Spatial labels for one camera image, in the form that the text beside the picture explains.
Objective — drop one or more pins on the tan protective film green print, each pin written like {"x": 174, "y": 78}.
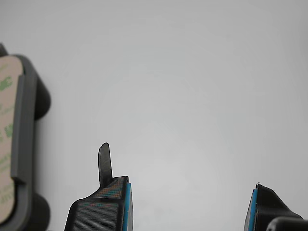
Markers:
{"x": 6, "y": 144}

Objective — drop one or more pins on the grey fixture with dark legs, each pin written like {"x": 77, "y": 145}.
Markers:
{"x": 31, "y": 120}

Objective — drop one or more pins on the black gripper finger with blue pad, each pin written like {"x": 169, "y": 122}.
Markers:
{"x": 260, "y": 209}

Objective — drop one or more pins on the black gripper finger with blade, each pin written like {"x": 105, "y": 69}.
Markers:
{"x": 96, "y": 214}

